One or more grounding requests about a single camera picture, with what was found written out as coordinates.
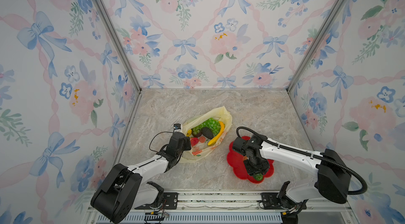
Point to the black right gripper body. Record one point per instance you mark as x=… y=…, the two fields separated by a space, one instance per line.
x=253 y=166

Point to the green ribbed fruit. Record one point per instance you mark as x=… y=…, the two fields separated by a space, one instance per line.
x=258 y=177

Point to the red flower-shaped plate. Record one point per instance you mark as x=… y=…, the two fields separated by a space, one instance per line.
x=240 y=167

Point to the yellow printed plastic bag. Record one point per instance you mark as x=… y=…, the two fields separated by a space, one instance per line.
x=202 y=150

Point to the dark avocado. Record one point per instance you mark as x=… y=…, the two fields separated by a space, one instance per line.
x=207 y=133

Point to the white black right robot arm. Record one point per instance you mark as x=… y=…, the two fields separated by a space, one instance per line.
x=328 y=179

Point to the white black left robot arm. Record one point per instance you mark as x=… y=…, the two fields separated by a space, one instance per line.
x=126 y=188

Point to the yellow banana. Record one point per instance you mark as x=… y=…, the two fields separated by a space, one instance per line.
x=215 y=139

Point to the green grape bunch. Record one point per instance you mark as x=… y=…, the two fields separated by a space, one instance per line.
x=211 y=123

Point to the red strawberry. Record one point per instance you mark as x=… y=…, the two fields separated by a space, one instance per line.
x=194 y=141

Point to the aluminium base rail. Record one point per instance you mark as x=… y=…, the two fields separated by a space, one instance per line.
x=237 y=207

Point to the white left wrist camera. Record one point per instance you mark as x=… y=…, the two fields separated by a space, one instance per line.
x=177 y=128

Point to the aluminium corner post left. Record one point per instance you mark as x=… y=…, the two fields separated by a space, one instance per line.
x=108 y=24

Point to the aluminium corner post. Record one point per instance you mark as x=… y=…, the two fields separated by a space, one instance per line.
x=323 y=30
x=108 y=24

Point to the aluminium corner post right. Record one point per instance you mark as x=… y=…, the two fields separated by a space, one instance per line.
x=323 y=30

